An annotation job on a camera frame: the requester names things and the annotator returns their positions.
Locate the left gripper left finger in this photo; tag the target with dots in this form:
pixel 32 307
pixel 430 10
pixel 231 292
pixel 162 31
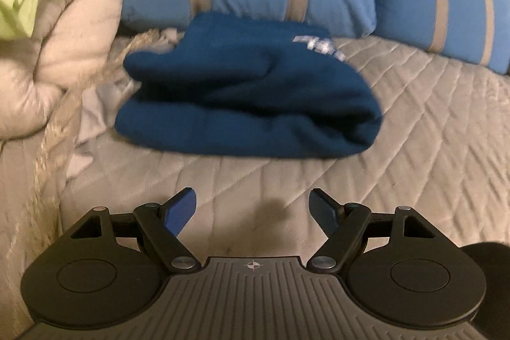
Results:
pixel 145 240

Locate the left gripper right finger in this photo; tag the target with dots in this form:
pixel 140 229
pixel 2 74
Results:
pixel 349 227

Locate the dark blue sweatshirt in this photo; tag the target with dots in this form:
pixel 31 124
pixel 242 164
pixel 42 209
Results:
pixel 242 87

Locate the quilted grey bed cover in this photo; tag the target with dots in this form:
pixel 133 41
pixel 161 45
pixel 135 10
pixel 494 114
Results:
pixel 443 149

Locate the grey satin sheet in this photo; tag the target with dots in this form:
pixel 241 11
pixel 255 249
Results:
pixel 109 90

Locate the white puffy duvet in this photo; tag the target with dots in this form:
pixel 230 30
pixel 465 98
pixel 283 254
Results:
pixel 71 40

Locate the blue striped pillow right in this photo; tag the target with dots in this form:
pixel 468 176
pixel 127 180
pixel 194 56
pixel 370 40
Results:
pixel 474 31

